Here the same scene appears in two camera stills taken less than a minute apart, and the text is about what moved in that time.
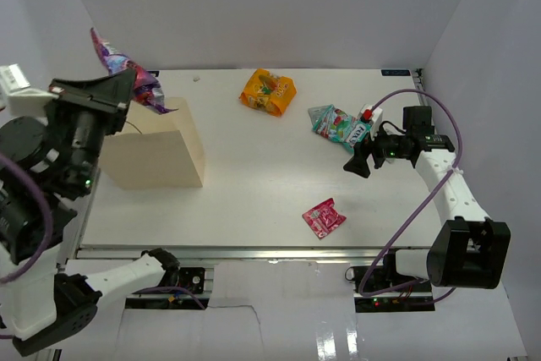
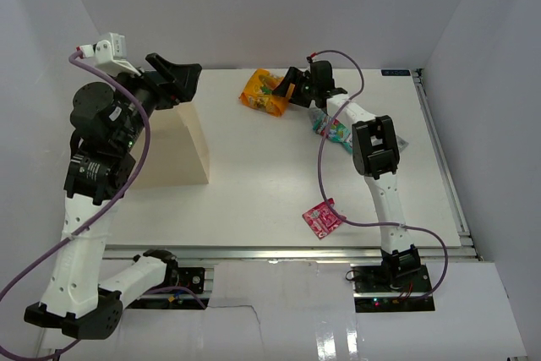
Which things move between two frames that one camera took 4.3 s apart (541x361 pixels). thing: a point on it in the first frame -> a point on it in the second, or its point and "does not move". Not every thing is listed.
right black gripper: (362, 151) -> (295, 76)
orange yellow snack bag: (267, 92) does not move
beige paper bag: (155, 150) does not move
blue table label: (396, 73) does not move
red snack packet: (324, 217) does not move
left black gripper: (109, 94) -> (181, 84)
